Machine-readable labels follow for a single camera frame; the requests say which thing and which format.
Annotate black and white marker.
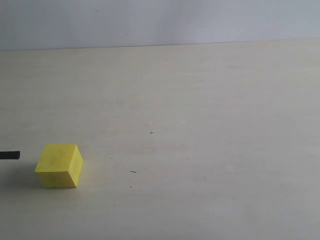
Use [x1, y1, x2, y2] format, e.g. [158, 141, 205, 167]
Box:
[0, 150, 21, 160]

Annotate yellow foam cube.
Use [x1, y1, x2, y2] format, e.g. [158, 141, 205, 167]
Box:
[34, 144, 84, 189]

